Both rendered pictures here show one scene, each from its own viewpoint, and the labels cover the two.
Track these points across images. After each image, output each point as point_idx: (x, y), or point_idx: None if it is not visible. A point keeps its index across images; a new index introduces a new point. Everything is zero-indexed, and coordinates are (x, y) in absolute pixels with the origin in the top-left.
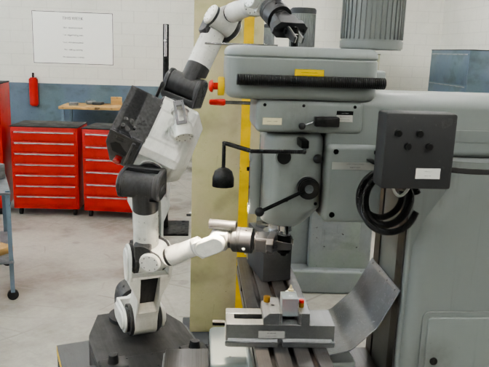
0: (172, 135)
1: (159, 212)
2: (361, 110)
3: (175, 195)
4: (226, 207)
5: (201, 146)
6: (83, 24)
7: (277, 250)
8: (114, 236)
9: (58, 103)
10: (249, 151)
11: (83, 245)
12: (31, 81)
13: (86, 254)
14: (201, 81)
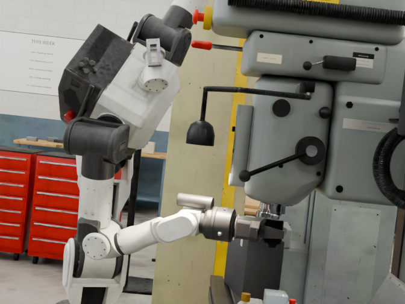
0: (141, 85)
1: (116, 201)
2: (384, 53)
3: (140, 251)
4: (202, 237)
5: (177, 157)
6: (54, 50)
7: (264, 237)
8: (60, 287)
9: (14, 137)
10: (237, 91)
11: (20, 292)
12: None
13: (23, 303)
14: (184, 30)
